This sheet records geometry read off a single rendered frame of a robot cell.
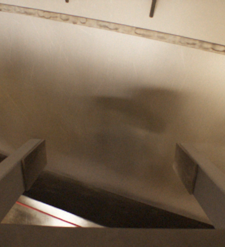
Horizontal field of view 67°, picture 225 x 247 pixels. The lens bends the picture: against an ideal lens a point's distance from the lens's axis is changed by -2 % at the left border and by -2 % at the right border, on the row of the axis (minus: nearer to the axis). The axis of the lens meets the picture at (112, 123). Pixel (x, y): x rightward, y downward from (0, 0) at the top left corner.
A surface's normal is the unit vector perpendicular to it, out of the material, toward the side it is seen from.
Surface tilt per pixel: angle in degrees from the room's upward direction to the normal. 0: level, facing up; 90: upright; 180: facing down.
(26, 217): 1
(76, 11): 34
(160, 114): 43
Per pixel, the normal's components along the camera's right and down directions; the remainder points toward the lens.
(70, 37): -0.25, 0.47
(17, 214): -0.11, -0.14
